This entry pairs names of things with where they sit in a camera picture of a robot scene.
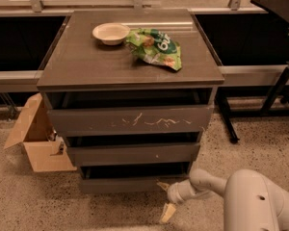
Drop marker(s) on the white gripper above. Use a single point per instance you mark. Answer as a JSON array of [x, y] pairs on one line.
[[174, 193]]

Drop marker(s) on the grey middle drawer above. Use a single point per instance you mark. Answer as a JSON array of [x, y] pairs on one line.
[[133, 149]]

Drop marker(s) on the white bowl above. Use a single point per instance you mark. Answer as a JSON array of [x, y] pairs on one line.
[[111, 33]]

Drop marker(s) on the grey bottom drawer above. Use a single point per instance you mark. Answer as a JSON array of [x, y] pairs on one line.
[[131, 178]]

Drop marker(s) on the dark grey drawer cabinet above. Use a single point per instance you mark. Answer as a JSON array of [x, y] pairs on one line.
[[81, 62]]

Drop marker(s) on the black table with legs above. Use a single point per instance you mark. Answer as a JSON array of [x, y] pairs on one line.
[[276, 95]]

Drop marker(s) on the scratched grey top drawer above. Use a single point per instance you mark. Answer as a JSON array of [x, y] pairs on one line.
[[126, 112]]

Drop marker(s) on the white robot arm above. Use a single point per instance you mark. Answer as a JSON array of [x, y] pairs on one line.
[[251, 201]]

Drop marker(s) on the open cardboard box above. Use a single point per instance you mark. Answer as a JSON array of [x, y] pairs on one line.
[[46, 151]]

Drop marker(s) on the green chip bag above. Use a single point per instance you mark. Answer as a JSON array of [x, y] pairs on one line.
[[154, 47]]

